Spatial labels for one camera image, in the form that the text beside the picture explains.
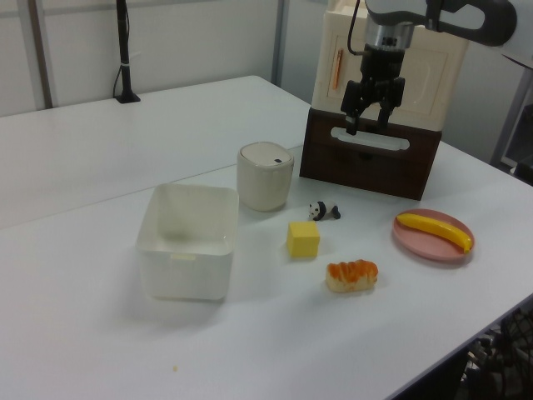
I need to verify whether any cream plastic storage box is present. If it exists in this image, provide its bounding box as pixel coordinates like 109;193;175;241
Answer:
311;0;470;133

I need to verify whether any black mesh chair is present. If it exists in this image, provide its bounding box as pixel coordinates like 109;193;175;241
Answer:
466;307;533;400

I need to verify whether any yellow toy banana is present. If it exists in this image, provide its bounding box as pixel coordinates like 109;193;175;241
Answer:
395;212;476;254

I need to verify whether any panda toy figure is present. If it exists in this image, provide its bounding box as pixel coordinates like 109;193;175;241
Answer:
307;200;342;223

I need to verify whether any dark brown wooden drawer box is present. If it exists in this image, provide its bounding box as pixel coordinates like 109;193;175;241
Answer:
298;106;445;202

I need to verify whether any yellow cube block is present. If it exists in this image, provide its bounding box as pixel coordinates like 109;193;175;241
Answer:
286;221;321;261

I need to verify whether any toy bread loaf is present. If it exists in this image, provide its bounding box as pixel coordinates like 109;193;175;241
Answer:
325;258;380;293

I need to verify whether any black pole stand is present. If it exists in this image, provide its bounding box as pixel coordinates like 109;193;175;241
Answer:
114;0;142;104

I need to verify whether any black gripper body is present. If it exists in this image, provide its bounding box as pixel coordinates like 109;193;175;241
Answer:
359;43;409;86

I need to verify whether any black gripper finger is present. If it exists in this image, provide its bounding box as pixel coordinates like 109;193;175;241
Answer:
376;76;406;131
341;77;372;137

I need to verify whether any beige lidded trash can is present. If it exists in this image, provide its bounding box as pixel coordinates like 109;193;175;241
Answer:
236;141;295;213

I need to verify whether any pink plastic plate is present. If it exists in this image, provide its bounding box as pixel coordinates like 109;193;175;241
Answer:
391;207;476;262

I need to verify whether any white plastic box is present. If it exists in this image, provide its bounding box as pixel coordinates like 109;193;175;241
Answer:
135;182;241;302

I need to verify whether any orange latch strip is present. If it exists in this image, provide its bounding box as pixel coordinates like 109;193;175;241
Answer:
331;47;345;91

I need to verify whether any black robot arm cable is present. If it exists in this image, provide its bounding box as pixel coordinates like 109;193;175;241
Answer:
346;0;367;58

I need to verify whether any white drawer handle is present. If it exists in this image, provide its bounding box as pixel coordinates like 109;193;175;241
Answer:
328;126;411;153

